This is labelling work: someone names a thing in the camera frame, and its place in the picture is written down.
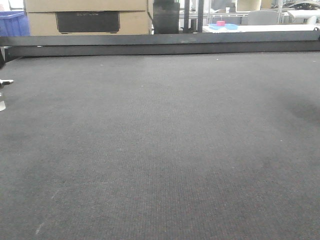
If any large cardboard box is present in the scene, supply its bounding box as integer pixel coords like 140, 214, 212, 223
24, 0, 154, 36

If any black office chair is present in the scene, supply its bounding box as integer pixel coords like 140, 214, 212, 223
153, 0, 180, 35

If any pink cube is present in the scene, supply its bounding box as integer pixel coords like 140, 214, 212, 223
216, 20, 226, 27

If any light blue tray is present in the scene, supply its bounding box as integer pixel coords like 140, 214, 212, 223
208, 23, 239, 31

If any white work table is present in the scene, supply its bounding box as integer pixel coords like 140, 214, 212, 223
202, 24, 320, 33

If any grey office chair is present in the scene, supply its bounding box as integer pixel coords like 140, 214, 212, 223
248, 10, 278, 26

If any blue plastic crate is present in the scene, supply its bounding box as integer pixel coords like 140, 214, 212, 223
0, 11, 30, 37

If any black conveyor side rail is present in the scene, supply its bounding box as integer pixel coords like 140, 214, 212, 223
0, 29, 320, 57

